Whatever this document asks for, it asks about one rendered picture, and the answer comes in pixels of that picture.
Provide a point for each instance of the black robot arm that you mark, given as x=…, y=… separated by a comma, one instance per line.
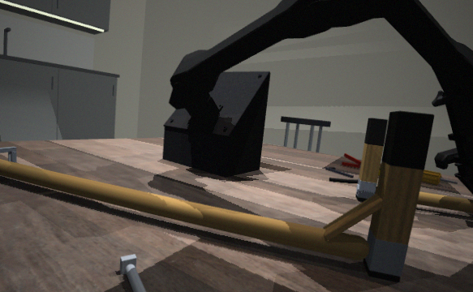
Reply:
x=451, y=61

